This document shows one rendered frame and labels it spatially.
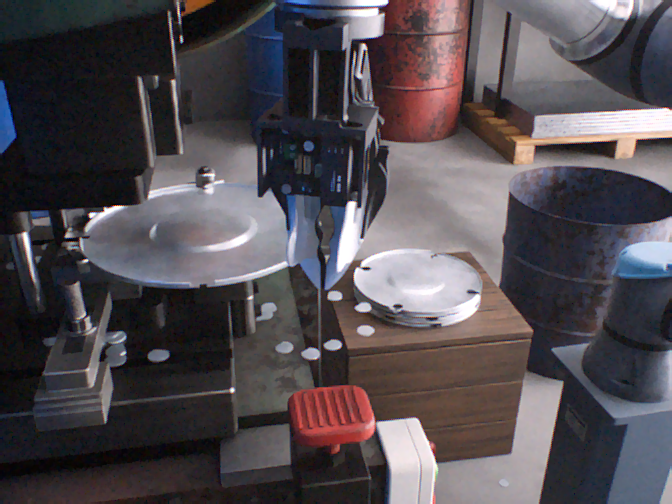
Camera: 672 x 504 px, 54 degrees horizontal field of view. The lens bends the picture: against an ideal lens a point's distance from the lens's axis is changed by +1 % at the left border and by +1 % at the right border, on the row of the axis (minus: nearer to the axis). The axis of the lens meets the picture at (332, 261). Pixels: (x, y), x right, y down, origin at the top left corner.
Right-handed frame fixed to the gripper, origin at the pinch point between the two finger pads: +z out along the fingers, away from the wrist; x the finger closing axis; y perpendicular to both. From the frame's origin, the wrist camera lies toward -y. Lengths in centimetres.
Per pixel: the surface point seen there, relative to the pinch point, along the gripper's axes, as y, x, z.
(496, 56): -396, 33, 44
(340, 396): 1.9, 2.1, 11.1
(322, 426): 5.9, 1.3, 11.2
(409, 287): -82, 4, 46
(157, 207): -29.0, -28.3, 9.2
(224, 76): -336, -127, 57
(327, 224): -28.4, -5.1, 8.6
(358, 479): 5.5, 4.5, 16.7
